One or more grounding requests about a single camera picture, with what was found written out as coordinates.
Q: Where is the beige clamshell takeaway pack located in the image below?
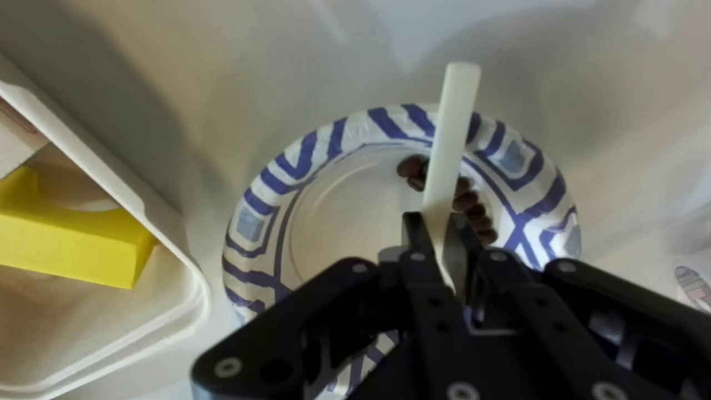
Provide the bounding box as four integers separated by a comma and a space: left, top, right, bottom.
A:
0, 54, 211, 400

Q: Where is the yellow block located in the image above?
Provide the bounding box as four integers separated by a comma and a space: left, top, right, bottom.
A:
0, 165, 160, 292

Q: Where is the blue patterned paper bowl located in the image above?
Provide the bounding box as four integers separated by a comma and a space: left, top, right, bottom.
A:
220, 102, 585, 400

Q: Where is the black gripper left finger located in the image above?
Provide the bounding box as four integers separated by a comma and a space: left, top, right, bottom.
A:
189, 209, 481, 400

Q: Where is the cream plastic spoon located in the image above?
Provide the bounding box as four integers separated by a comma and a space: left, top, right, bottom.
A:
421, 61, 485, 292

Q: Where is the clear plastic cup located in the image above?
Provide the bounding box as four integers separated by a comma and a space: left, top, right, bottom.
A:
674, 263, 711, 311

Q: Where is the pile of dark beans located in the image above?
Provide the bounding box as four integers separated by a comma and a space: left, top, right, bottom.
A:
395, 154, 501, 247

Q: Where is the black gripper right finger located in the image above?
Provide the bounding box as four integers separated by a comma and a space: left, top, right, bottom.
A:
452, 221, 711, 400

